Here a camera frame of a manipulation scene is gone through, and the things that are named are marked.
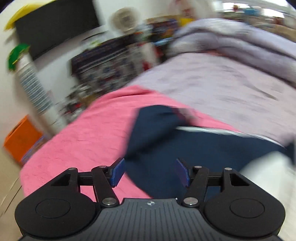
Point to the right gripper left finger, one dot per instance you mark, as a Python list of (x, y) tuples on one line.
[(105, 178)]

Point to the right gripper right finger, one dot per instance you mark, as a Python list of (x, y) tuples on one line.
[(195, 180)]

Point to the white and navy zip jacket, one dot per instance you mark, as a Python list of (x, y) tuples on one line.
[(233, 203)]

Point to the pink bunny print blanket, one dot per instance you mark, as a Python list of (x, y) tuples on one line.
[(99, 136)]

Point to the white air conditioner column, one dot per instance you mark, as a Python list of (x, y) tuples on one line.
[(19, 61)]

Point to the orange box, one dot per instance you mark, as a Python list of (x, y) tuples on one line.
[(21, 139)]

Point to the purple bed sheet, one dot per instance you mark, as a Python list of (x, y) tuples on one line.
[(249, 100)]

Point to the purple folded quilt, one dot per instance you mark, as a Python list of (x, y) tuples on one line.
[(252, 46)]

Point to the white desk fan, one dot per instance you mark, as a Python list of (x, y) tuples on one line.
[(125, 20)]

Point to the black wall television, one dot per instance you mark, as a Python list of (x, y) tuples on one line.
[(54, 23)]

